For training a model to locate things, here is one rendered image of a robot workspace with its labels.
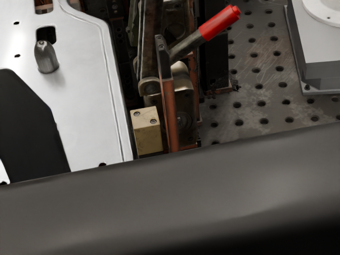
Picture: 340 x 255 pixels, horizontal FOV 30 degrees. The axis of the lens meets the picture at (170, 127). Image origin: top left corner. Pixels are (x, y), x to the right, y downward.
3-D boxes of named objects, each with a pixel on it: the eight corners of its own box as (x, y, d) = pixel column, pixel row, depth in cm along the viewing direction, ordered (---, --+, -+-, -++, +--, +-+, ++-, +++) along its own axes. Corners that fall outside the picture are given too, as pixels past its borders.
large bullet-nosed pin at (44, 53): (40, 69, 99) (30, 36, 94) (60, 65, 99) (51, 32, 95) (41, 82, 97) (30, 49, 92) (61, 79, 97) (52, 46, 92)
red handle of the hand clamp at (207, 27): (134, 63, 86) (229, -6, 80) (144, 72, 87) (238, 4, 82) (139, 84, 83) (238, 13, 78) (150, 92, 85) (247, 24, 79)
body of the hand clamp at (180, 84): (160, 212, 114) (137, 67, 88) (197, 205, 114) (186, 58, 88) (166, 240, 110) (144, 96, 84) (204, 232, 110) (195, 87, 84)
